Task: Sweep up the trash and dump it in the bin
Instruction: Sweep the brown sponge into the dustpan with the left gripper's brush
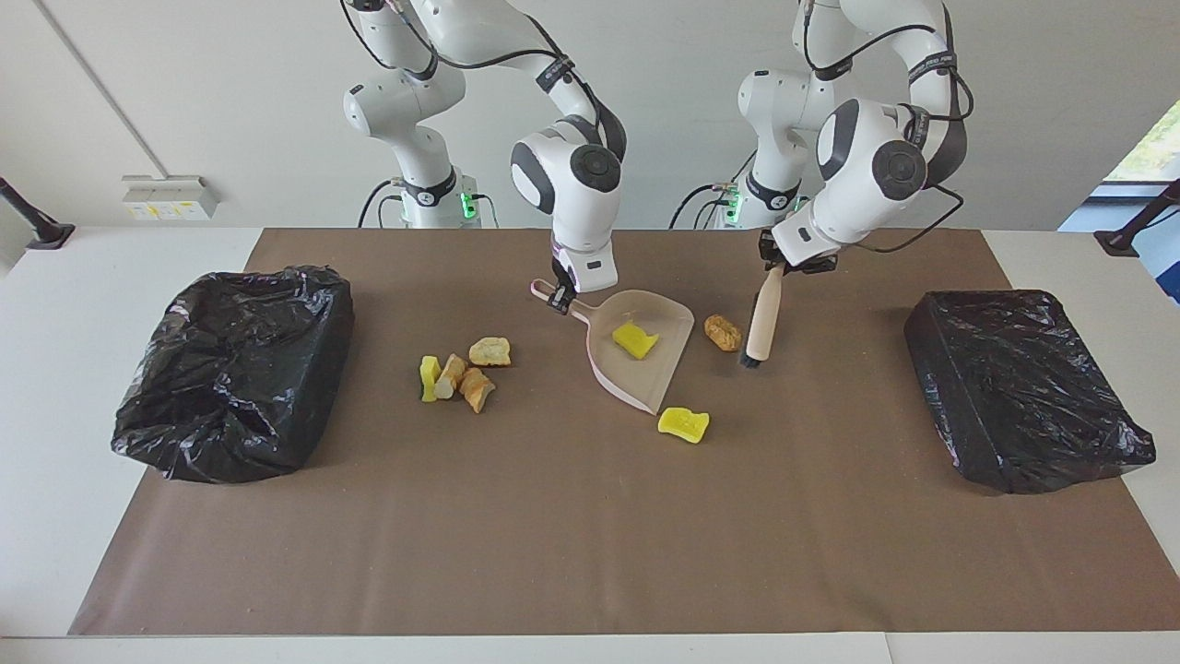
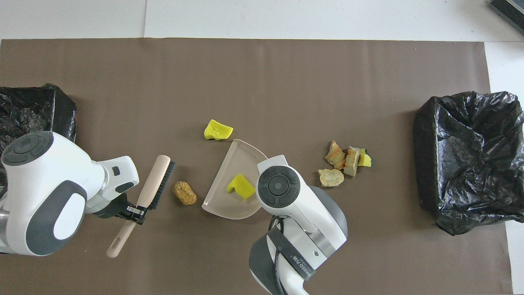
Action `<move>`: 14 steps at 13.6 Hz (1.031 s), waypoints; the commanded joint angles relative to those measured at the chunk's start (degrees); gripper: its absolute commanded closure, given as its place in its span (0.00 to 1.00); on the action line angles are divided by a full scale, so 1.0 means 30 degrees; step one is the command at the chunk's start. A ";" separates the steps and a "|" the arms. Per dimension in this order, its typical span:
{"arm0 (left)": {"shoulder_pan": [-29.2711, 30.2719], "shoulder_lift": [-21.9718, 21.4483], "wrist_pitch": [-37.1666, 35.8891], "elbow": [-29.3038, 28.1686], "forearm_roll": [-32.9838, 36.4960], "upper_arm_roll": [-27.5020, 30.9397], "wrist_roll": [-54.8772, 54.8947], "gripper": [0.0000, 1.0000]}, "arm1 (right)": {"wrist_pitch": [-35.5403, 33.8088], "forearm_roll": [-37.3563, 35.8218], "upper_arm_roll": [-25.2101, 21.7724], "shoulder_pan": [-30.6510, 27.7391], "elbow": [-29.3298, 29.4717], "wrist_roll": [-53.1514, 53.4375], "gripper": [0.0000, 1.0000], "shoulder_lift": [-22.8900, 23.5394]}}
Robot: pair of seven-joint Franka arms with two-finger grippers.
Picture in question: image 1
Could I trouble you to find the brown potato shaped sponge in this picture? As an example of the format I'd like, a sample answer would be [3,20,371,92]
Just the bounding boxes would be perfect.
[703,314,744,353]

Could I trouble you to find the smooth black bag bin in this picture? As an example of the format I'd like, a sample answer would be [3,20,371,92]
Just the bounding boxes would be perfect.
[903,290,1157,496]

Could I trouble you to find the yellow wedge sponge piece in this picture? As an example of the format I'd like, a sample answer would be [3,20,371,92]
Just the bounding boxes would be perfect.
[612,321,660,361]

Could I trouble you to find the black left base cable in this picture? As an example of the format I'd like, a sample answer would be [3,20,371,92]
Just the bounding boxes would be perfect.
[668,148,759,230]

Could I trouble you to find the black right base cable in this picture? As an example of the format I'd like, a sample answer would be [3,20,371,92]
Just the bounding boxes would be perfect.
[358,178,407,229]

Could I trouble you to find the orange crust ridged bread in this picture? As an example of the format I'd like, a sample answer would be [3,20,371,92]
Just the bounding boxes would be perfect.
[459,367,497,414]

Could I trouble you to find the pale pink plastic dustpan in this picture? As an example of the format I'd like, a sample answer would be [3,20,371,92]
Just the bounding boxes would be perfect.
[530,279,696,416]

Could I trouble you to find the window with green view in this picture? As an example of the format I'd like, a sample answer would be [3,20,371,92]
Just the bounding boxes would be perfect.
[1102,97,1180,183]

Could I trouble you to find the white wall socket box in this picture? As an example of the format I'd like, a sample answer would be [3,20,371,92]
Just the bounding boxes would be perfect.
[122,175,220,220]

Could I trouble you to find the brown paper table mat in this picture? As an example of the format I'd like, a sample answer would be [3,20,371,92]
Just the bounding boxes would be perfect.
[69,228,1180,637]

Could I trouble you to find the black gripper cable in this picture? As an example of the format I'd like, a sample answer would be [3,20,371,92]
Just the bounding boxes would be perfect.
[341,0,577,75]
[802,0,975,255]

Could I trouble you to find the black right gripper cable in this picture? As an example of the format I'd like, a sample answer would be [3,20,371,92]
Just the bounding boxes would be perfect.
[341,0,577,75]

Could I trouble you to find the beige handle black bristle brush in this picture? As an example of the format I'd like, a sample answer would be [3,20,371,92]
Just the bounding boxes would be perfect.
[739,261,785,370]

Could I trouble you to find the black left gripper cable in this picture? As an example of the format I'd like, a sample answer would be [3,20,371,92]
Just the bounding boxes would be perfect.
[802,0,975,255]

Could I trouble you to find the black base cable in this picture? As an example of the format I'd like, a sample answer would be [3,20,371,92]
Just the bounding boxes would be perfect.
[668,148,759,230]
[358,178,407,229]

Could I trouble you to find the crumpled black bag bin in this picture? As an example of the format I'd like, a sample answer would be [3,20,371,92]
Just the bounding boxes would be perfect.
[111,265,356,485]

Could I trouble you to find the yellow notched sponge piece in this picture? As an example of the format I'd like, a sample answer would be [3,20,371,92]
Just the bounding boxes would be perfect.
[657,407,711,445]

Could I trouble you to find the black stand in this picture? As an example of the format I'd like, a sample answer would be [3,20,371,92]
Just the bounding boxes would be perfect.
[1094,178,1180,257]
[0,175,77,251]

